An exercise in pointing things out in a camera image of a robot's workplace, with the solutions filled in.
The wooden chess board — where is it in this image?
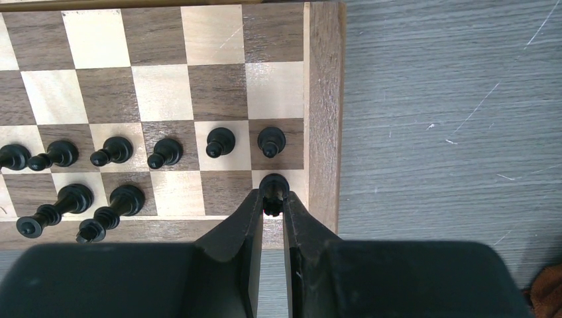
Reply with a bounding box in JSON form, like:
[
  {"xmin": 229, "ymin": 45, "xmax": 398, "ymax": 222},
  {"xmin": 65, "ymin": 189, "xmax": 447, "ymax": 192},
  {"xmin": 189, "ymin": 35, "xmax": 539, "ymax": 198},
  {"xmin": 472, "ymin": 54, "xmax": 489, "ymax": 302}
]
[{"xmin": 1, "ymin": 1, "xmax": 347, "ymax": 250}]

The rust orange cloth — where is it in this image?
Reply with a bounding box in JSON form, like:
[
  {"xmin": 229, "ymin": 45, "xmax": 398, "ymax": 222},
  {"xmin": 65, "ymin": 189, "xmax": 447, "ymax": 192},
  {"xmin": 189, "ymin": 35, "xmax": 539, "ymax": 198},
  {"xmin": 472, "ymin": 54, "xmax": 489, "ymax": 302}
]
[{"xmin": 523, "ymin": 264, "xmax": 561, "ymax": 318}]

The black chess piece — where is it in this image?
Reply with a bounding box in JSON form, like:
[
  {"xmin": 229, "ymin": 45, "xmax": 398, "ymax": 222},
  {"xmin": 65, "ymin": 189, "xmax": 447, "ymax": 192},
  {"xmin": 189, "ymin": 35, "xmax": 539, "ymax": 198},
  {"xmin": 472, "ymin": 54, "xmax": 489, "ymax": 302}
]
[
  {"xmin": 16, "ymin": 184, "xmax": 94, "ymax": 239},
  {"xmin": 259, "ymin": 173, "xmax": 290, "ymax": 217},
  {"xmin": 76, "ymin": 184, "xmax": 146, "ymax": 244}
]

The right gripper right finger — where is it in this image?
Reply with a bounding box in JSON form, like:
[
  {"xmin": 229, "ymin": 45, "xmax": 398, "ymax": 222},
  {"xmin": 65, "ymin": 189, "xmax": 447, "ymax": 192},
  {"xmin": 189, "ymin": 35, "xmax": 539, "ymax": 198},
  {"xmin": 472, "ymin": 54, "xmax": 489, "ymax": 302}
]
[{"xmin": 283, "ymin": 192, "xmax": 531, "ymax": 317}]

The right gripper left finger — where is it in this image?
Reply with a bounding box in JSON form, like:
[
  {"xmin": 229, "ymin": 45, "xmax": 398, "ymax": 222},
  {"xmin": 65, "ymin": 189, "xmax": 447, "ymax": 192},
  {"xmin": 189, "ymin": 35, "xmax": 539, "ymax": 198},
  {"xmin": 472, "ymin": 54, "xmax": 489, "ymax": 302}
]
[{"xmin": 1, "ymin": 189, "xmax": 263, "ymax": 317}]

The black pawn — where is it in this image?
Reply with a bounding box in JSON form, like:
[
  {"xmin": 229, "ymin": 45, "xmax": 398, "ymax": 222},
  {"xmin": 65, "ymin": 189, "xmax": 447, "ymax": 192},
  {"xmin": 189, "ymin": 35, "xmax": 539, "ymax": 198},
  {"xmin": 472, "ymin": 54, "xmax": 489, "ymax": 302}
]
[
  {"xmin": 1, "ymin": 144, "xmax": 31, "ymax": 171},
  {"xmin": 90, "ymin": 136, "xmax": 133, "ymax": 167},
  {"xmin": 27, "ymin": 140, "xmax": 79, "ymax": 172},
  {"xmin": 258, "ymin": 127, "xmax": 286, "ymax": 158},
  {"xmin": 147, "ymin": 138, "xmax": 183, "ymax": 170},
  {"xmin": 205, "ymin": 127, "xmax": 236, "ymax": 158}
]

